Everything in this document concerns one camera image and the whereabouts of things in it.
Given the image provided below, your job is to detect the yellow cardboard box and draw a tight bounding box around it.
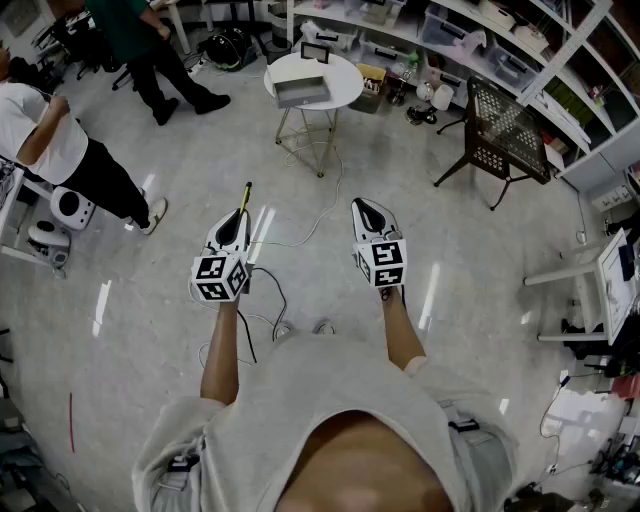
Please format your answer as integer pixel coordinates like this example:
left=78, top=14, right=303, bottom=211
left=349, top=63, right=388, bottom=114

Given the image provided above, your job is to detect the yellow-tipped black tool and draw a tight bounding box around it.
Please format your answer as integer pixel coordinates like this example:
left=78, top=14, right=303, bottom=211
left=238, top=182, right=254, bottom=226

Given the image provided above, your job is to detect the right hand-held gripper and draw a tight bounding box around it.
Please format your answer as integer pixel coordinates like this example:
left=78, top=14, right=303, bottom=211
left=350, top=197, right=408, bottom=290

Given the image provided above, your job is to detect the white desk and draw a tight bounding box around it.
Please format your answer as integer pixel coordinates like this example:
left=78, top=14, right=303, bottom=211
left=523, top=227, right=640, bottom=346

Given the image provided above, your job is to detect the white box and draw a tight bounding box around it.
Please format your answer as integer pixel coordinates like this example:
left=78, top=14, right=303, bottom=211
left=264, top=66, right=335, bottom=110

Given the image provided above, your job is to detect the clear storage bin black handle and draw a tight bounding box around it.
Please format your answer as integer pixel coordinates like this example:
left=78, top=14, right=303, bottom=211
left=484, top=37, right=544, bottom=89
left=359, top=32, right=419, bottom=69
left=299, top=19, right=359, bottom=54
left=424, top=54, right=474, bottom=96
left=418, top=9, right=489, bottom=56

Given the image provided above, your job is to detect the white floor cable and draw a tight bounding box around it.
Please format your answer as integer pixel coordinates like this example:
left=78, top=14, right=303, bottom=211
left=249, top=142, right=347, bottom=250

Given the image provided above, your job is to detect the white shelving unit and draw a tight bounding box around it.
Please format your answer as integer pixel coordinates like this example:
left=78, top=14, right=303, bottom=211
left=292, top=0, right=640, bottom=194

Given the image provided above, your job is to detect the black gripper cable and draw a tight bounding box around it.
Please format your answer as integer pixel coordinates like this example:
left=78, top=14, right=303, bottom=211
left=234, top=267, right=289, bottom=365

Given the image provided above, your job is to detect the black backpack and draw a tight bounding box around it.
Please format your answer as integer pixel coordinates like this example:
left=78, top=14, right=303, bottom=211
left=199, top=28, right=259, bottom=73

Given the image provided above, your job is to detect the black mesh trash bin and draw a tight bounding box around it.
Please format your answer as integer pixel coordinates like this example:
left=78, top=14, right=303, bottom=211
left=263, top=38, right=294, bottom=66

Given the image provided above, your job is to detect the black rectangular frame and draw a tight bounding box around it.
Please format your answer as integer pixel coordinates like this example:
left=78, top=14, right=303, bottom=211
left=299, top=41, right=331, bottom=65

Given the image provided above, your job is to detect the white lamp shade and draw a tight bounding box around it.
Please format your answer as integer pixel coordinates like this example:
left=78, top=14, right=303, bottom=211
left=430, top=83, right=455, bottom=112

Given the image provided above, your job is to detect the person's right forearm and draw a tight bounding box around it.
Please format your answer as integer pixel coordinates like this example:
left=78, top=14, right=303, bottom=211
left=380, top=285, right=427, bottom=372

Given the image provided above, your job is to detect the person's torso in grey shirt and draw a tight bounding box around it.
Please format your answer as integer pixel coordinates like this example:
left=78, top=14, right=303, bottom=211
left=130, top=332, right=519, bottom=512

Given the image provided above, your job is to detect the round white side table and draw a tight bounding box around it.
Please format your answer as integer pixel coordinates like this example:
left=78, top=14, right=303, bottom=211
left=263, top=51, right=365, bottom=180

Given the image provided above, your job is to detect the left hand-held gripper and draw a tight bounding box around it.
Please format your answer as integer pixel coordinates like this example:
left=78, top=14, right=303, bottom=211
left=188, top=208, right=257, bottom=304

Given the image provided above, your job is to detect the white round speaker device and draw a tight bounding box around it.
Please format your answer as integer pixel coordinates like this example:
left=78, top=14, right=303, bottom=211
left=49, top=185, right=97, bottom=231

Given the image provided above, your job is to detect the black mesh chair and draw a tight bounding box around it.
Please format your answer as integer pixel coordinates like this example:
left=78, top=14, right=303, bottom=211
left=433, top=74, right=553, bottom=211

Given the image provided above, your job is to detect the white grey floor device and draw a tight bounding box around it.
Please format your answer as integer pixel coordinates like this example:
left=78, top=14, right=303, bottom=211
left=27, top=219, right=72, bottom=272

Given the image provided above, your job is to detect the brass ornament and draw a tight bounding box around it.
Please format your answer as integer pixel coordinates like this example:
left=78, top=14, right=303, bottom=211
left=404, top=104, right=439, bottom=127

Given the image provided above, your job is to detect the person's left forearm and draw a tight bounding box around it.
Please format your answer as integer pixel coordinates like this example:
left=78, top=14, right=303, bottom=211
left=199, top=298, right=242, bottom=404

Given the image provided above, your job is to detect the black office chair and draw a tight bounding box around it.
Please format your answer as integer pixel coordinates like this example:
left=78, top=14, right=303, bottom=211
left=34, top=14, right=129, bottom=92

